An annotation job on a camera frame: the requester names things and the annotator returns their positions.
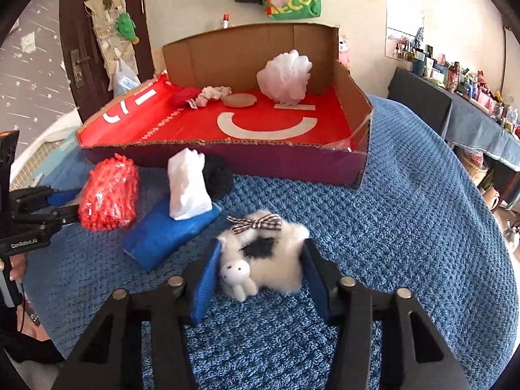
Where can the pink plush toy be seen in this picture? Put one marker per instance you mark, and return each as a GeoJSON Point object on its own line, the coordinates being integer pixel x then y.
{"type": "Point", "coordinates": [343, 50]}

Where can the person's left hand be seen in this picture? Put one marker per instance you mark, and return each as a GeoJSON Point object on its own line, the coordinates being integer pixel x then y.
{"type": "Point", "coordinates": [18, 265]}

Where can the wall mirror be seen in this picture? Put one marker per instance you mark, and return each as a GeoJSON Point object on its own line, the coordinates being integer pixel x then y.
{"type": "Point", "coordinates": [404, 20]}

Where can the cardboard box red lining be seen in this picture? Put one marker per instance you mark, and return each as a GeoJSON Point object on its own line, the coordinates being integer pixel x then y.
{"type": "Point", "coordinates": [324, 139]}

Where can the white mesh bath pouf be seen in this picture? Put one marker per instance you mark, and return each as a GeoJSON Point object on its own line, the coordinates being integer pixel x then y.
{"type": "Point", "coordinates": [284, 79]}

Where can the red crochet ball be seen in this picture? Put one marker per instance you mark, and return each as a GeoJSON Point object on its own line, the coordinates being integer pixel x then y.
{"type": "Point", "coordinates": [181, 96]}

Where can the mop handle orange tip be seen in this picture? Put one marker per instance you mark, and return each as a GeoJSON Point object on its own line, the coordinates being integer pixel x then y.
{"type": "Point", "coordinates": [225, 21]}

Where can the dark brown door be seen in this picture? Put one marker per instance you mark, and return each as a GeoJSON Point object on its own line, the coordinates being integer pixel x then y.
{"type": "Point", "coordinates": [83, 61]}

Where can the white plastic bag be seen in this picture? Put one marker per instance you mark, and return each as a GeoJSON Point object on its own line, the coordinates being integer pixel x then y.
{"type": "Point", "coordinates": [124, 79]}

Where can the green plush toy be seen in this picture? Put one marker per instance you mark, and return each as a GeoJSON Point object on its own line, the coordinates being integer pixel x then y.
{"type": "Point", "coordinates": [125, 27]}

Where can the beige hanging organizer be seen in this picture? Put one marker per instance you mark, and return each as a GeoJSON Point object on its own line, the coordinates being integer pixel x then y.
{"type": "Point", "coordinates": [111, 45]}

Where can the round tan sponge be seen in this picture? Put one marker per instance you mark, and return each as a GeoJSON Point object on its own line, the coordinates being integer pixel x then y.
{"type": "Point", "coordinates": [239, 100]}

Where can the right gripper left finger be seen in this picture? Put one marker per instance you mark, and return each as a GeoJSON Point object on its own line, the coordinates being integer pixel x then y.
{"type": "Point", "coordinates": [108, 355]}

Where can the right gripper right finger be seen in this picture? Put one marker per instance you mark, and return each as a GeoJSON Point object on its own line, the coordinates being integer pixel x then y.
{"type": "Point", "coordinates": [414, 354]}

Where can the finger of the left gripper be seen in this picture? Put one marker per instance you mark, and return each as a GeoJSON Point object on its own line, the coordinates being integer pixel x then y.
{"type": "Point", "coordinates": [60, 216]}
{"type": "Point", "coordinates": [32, 199]}

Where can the white towel packet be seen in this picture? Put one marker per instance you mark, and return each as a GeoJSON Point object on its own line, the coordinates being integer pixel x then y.
{"type": "Point", "coordinates": [188, 194]}

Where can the red mesh scrubber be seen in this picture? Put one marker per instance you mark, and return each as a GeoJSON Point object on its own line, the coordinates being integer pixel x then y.
{"type": "Point", "coordinates": [109, 198]}

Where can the table with blue cloth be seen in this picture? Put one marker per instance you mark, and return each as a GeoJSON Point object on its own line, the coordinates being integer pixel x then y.
{"type": "Point", "coordinates": [453, 118]}

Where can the blue knitted blanket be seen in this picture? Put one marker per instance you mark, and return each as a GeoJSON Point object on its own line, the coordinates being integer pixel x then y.
{"type": "Point", "coordinates": [416, 221]}

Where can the blue sponge cloth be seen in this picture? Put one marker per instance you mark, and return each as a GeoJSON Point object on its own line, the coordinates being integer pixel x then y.
{"type": "Point", "coordinates": [151, 240]}

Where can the white fluffy bunny plush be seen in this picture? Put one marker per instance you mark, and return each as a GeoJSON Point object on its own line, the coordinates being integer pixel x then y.
{"type": "Point", "coordinates": [261, 250]}

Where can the black fuzzy pompom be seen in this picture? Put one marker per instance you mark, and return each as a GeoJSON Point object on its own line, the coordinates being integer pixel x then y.
{"type": "Point", "coordinates": [218, 179]}

